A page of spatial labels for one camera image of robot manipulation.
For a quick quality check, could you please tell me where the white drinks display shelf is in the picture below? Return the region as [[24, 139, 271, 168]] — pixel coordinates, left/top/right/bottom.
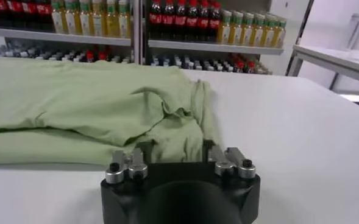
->
[[138, 0, 285, 75], [0, 0, 142, 66]]

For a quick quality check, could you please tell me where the green cap yellow juice bottle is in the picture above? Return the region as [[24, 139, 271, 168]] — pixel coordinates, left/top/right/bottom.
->
[[217, 9, 232, 44], [78, 0, 92, 37], [91, 0, 106, 37], [64, 0, 78, 35], [105, 0, 119, 38], [251, 13, 265, 47], [51, 0, 65, 34], [118, 0, 132, 39], [229, 11, 243, 45], [273, 17, 288, 49], [240, 12, 254, 46], [263, 15, 276, 48]]

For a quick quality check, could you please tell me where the light green t-shirt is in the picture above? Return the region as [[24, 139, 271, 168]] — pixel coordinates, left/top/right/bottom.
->
[[0, 56, 221, 167]]

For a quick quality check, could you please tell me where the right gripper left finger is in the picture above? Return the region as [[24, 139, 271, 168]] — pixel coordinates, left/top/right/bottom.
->
[[105, 148, 149, 185]]

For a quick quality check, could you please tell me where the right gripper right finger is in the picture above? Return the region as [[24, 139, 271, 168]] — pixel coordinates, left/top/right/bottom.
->
[[202, 139, 257, 180]]

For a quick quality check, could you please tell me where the white metal-frame table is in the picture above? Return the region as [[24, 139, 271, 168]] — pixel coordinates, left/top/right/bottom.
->
[[285, 44, 359, 112]]

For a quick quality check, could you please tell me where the grey partition frame post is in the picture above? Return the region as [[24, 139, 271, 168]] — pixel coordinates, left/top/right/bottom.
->
[[295, 0, 316, 42]]

